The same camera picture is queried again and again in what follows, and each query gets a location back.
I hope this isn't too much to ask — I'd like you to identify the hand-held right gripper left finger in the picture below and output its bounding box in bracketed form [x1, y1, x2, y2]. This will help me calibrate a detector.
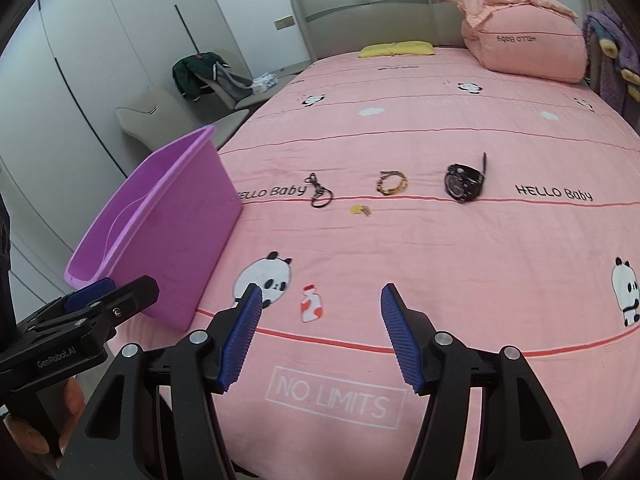
[55, 282, 264, 480]

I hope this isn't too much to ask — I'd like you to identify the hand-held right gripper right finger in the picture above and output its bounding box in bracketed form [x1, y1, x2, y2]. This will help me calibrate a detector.
[380, 282, 601, 480]

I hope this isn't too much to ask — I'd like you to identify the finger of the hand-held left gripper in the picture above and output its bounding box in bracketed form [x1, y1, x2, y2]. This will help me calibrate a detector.
[75, 275, 160, 333]
[65, 278, 117, 311]

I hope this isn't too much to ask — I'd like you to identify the purple plastic basin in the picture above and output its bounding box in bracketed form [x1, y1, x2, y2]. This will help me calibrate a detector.
[64, 125, 246, 332]

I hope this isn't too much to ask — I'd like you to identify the person's left hand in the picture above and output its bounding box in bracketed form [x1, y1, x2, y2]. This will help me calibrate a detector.
[5, 377, 86, 466]

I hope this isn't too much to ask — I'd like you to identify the pink printed bedsheet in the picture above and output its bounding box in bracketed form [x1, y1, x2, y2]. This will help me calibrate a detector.
[107, 47, 640, 480]

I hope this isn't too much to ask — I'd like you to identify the black wrist watch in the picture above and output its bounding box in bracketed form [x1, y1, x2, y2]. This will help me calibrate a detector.
[443, 151, 488, 204]

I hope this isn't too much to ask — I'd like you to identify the empty beige lounge chair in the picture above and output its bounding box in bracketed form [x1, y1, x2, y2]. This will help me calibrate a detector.
[115, 85, 251, 153]

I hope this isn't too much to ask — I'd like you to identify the white wardrobe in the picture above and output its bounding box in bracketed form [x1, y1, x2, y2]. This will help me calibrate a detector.
[0, 0, 241, 311]

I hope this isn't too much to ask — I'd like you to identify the dark green jacket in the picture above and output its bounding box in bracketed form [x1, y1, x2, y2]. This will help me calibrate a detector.
[172, 54, 221, 102]

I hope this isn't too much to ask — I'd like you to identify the grey striped garment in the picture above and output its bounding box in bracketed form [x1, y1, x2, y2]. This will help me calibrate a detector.
[212, 62, 253, 106]

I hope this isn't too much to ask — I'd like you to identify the beige chair with clothes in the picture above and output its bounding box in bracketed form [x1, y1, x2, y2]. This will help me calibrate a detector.
[172, 49, 311, 111]

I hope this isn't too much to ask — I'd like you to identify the yellow pillow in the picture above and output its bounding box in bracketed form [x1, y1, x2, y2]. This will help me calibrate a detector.
[358, 40, 436, 59]

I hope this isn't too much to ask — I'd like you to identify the folded pink duvet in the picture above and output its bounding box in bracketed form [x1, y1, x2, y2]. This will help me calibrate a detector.
[436, 0, 588, 83]

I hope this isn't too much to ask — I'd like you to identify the beige upholstered headboard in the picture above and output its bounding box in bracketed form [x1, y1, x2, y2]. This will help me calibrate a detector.
[291, 0, 548, 61]

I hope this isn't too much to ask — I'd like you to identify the purple clothes pile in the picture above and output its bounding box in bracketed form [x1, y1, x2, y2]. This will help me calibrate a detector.
[582, 10, 640, 136]

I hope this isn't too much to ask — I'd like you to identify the brown beaded bracelet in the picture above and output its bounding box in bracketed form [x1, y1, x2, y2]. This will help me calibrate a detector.
[376, 170, 409, 196]

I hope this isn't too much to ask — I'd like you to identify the dark cord bracelet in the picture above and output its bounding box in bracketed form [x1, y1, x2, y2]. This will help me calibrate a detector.
[306, 172, 333, 209]

